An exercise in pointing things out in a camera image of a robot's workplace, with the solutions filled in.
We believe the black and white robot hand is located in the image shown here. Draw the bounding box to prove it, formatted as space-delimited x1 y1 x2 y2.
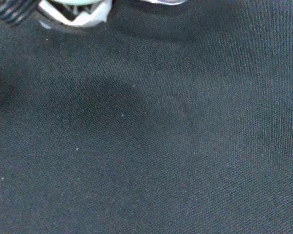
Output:
0 0 113 28

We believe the black bench cloth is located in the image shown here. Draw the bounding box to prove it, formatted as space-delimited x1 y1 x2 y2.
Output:
0 0 293 234

